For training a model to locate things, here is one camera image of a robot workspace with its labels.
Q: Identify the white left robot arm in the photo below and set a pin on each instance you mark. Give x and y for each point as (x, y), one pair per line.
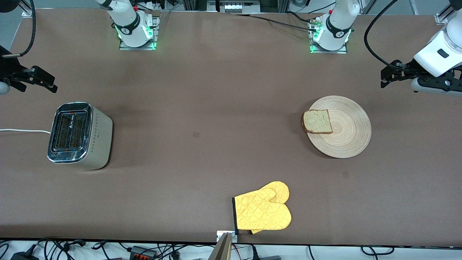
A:
(337, 21)

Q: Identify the round wooden plate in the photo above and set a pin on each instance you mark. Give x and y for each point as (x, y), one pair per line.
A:
(350, 130)

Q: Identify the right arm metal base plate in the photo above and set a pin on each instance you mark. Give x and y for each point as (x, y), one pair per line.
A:
(156, 36)

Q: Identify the white terminal block box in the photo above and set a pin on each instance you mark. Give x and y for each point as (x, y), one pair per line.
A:
(234, 7)

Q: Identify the brown bread slice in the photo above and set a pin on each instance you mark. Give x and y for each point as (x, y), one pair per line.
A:
(317, 122)

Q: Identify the silver two-slot toaster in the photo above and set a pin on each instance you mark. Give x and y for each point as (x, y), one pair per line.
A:
(99, 141)

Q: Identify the aluminium camera post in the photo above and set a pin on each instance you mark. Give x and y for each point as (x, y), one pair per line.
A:
(222, 251)

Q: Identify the white power strip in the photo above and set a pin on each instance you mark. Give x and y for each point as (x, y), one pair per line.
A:
(158, 4)

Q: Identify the yellow quilted oven mitt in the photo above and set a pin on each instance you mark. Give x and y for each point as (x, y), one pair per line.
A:
(260, 213)
(282, 189)

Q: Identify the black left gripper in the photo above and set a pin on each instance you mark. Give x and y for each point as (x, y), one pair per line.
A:
(409, 69)

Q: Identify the black power adapter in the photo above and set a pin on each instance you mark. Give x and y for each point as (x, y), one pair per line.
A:
(23, 256)

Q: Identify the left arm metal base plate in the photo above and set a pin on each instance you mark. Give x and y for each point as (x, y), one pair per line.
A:
(344, 50)

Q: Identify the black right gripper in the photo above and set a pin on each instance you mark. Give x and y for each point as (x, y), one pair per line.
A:
(8, 69)

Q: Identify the dark flat adapter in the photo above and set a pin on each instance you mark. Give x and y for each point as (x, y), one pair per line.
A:
(269, 258)

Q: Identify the aluminium corner profile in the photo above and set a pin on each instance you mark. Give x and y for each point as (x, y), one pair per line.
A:
(443, 16)
(27, 10)

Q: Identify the black orange connector box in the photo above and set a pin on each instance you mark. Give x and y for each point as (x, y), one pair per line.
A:
(142, 252)

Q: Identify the small metal edge bracket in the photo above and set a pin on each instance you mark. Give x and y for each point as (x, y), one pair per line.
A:
(221, 235)

